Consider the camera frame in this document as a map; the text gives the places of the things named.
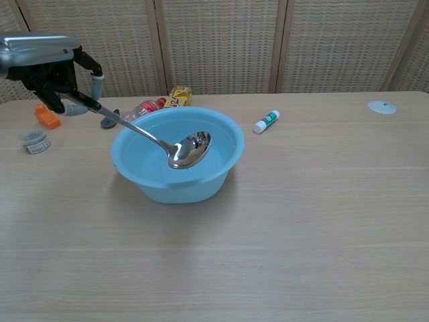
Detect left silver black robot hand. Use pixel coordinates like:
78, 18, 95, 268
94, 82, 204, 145
0, 32, 106, 118

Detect steel ladle black handle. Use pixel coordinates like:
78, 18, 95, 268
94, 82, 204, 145
63, 93, 212, 170

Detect light blue plastic basin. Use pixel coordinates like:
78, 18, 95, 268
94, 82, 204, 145
111, 106, 246, 205

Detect small orange plastic bottle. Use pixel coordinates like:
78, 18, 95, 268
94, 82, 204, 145
34, 103, 62, 129

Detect small clear jar grey contents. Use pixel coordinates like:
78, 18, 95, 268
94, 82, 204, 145
17, 127, 52, 155

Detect dark grey oval object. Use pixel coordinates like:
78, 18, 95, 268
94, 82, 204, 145
100, 108, 121, 129

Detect clear plastic bottle red label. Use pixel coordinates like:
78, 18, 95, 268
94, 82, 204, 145
122, 97, 168, 125

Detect yellow snack box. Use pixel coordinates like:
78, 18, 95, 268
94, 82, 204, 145
162, 85, 193, 109

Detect woven rattan folding screen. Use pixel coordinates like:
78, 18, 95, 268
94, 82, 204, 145
0, 0, 429, 104

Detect white glue stick green label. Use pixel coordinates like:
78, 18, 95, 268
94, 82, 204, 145
253, 109, 281, 135

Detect white round cable grommet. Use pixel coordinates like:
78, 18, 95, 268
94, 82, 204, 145
367, 100, 397, 116

